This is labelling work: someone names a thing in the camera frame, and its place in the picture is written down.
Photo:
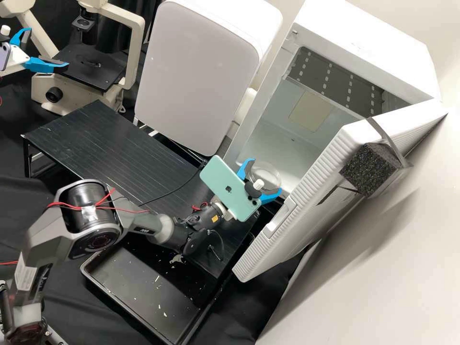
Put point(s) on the cream microscope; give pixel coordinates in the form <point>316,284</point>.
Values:
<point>50,95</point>

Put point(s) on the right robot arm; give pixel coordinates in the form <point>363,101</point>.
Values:
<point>90,219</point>

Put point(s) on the black platform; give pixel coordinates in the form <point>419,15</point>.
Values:
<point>108,151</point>

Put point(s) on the right wrist camera phone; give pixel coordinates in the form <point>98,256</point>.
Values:
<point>226,187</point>

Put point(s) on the white incubator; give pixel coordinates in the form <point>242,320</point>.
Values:
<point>359,43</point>

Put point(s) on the black tray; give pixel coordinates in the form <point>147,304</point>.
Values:
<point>143,298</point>

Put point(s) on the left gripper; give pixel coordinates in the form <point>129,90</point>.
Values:
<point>17,59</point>

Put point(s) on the left wrist camera phone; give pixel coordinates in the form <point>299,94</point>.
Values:
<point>3,54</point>

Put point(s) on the incubator door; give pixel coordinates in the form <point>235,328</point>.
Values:
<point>323,201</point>

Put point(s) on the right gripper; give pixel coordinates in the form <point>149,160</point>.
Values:
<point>222,210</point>

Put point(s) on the wrist camera phone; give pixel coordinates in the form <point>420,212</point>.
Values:
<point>3,54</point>
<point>226,187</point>

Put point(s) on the white box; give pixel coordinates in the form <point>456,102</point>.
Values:
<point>201,72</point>

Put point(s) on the petri dish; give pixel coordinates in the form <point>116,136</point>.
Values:
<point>266,176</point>

